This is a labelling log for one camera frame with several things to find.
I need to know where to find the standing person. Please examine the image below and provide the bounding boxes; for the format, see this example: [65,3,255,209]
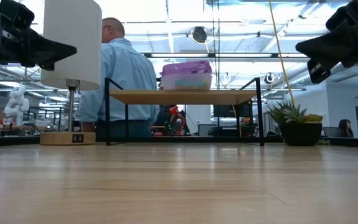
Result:
[78,17,161,139]

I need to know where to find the wooden shelf riser black legs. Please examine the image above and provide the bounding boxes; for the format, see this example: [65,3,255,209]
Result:
[104,77,265,147]

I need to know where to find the red robot device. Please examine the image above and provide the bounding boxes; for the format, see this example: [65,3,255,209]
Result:
[168,105,188,136]

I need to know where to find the seated person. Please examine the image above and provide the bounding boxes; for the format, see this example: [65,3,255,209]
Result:
[337,119,356,138]

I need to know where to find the succulent plant in black pot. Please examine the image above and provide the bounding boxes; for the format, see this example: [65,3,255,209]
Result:
[267,101,324,147]

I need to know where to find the white humanoid robot figure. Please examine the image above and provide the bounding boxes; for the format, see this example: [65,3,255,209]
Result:
[4,85,30,127]

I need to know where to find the clear pencil case purple lid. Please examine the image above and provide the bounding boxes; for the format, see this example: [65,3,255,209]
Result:
[160,60,213,91]

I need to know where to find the black monitor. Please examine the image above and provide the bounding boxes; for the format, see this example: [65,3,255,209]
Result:
[213,104,251,119]

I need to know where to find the white shade lamp wooden base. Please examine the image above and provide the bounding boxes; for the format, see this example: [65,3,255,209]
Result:
[39,0,103,146]

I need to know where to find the yellow extension cable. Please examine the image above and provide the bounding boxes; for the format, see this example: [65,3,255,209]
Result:
[268,0,296,108]

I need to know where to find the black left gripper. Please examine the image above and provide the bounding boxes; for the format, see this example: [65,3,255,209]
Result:
[0,0,78,71]

